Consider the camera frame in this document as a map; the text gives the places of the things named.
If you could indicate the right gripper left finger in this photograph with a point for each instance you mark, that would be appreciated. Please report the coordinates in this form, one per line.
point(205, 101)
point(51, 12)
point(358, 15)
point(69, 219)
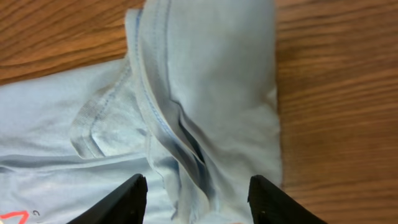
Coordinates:
point(125, 205)

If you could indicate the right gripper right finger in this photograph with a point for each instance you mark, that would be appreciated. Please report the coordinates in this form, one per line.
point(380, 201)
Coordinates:
point(271, 205)

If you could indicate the light blue printed t-shirt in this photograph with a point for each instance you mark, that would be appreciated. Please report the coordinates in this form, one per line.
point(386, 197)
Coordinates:
point(192, 106)

